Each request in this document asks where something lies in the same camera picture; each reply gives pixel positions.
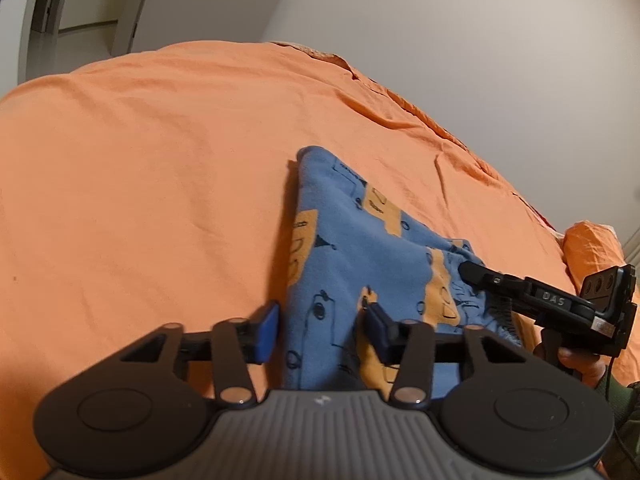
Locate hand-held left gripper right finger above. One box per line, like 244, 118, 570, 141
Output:
361, 301, 533, 409

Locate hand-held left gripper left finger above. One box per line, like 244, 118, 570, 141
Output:
119, 300, 281, 407

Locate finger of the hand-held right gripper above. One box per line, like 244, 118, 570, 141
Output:
458, 259, 532, 307
487, 296, 538, 322

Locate blue orange-print pants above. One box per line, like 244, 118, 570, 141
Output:
286, 146, 526, 401

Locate person's right forearm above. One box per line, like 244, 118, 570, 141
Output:
600, 367, 640, 480

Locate person's right hand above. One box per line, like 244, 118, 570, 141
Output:
532, 340, 609, 391

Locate orange pillow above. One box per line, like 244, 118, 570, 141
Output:
562, 220, 632, 306

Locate orange bed sheet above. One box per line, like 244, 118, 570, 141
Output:
0, 40, 640, 466

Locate white door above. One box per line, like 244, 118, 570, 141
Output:
131, 0, 321, 55

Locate thin black cable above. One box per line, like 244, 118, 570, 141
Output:
602, 352, 638, 466

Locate white doorway frame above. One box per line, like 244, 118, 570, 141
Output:
27, 0, 161, 56

